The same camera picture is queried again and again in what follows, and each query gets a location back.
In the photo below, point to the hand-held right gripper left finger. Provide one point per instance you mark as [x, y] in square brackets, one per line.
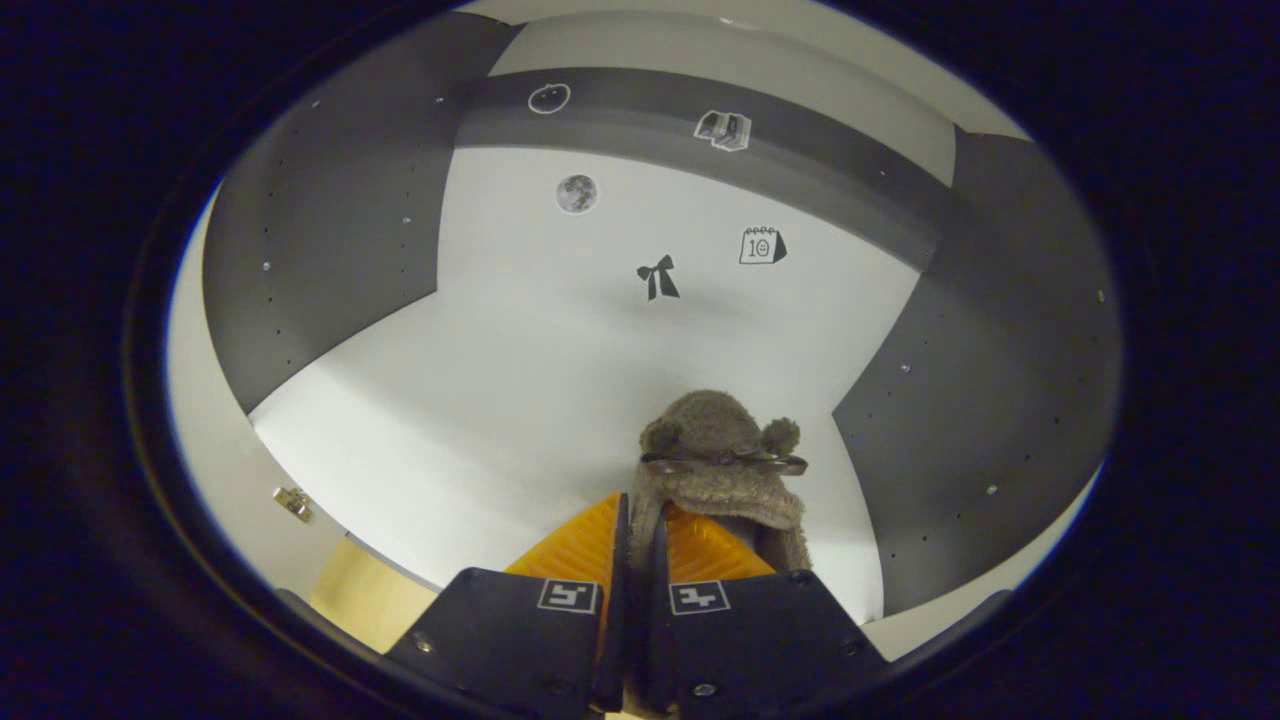
[500, 630]

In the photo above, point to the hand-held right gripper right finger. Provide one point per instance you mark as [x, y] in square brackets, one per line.
[760, 640]

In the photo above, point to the white cabinet door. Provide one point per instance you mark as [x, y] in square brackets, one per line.
[960, 612]
[215, 440]

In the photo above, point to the brown fuzzy shoe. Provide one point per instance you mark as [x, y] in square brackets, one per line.
[715, 425]

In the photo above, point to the white shoe cabinet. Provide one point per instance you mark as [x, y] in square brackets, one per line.
[560, 330]

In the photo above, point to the metal door hinge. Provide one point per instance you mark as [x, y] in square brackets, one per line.
[293, 504]

